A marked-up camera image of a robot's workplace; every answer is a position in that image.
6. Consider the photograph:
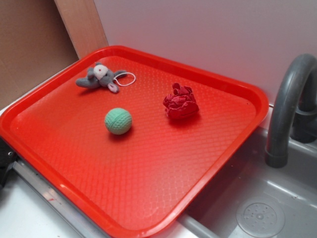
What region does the crumpled red cloth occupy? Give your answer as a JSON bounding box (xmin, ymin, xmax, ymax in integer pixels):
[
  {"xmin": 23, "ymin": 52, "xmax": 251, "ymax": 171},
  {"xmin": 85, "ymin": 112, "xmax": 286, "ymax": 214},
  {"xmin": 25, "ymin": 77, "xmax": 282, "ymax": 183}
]
[{"xmin": 163, "ymin": 83, "xmax": 199, "ymax": 119}]

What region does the grey toy faucet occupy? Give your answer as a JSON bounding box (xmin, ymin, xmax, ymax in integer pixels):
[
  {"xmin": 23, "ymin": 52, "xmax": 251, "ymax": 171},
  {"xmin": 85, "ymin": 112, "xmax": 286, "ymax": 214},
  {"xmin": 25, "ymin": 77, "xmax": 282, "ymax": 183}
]
[{"xmin": 265, "ymin": 54, "xmax": 317, "ymax": 168}]

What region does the green dimpled ball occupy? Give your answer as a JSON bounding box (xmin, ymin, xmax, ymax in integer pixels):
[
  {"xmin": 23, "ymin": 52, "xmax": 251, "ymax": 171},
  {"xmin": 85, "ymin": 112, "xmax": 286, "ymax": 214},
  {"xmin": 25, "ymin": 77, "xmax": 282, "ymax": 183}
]
[{"xmin": 105, "ymin": 108, "xmax": 132, "ymax": 135}]

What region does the grey plush mouse toy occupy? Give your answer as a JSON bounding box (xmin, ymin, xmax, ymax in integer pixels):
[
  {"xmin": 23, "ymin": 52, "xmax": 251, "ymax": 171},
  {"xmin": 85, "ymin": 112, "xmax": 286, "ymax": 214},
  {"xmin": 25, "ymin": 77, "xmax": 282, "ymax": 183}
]
[{"xmin": 75, "ymin": 62, "xmax": 136, "ymax": 94}]

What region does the grey plastic toy sink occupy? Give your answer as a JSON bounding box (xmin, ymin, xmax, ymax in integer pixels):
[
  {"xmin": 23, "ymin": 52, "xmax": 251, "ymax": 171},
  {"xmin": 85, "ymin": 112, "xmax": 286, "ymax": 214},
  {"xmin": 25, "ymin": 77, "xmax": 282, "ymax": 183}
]
[{"xmin": 173, "ymin": 123, "xmax": 317, "ymax": 238}]

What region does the black object at left edge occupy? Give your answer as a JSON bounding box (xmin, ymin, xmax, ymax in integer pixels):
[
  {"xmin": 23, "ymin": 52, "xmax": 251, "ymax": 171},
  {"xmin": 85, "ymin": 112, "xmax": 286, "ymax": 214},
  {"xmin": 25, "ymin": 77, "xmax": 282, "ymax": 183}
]
[{"xmin": 0, "ymin": 138, "xmax": 17, "ymax": 190}]

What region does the wooden board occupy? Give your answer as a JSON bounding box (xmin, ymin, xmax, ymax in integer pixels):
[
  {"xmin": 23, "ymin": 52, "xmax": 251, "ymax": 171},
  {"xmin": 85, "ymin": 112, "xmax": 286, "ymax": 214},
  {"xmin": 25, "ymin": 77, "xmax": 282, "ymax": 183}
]
[{"xmin": 55, "ymin": 0, "xmax": 108, "ymax": 59}]

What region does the red plastic serving tray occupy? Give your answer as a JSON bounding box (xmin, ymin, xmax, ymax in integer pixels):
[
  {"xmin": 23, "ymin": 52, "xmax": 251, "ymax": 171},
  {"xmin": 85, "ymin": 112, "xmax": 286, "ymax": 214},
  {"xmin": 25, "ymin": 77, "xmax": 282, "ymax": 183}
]
[{"xmin": 0, "ymin": 46, "xmax": 268, "ymax": 238}]

